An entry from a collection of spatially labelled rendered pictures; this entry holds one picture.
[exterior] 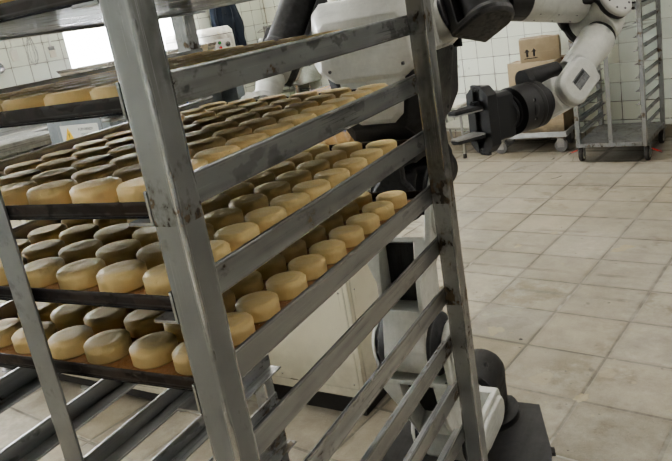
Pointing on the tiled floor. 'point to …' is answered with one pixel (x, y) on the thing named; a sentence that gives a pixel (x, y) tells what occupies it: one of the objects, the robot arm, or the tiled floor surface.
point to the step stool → (458, 122)
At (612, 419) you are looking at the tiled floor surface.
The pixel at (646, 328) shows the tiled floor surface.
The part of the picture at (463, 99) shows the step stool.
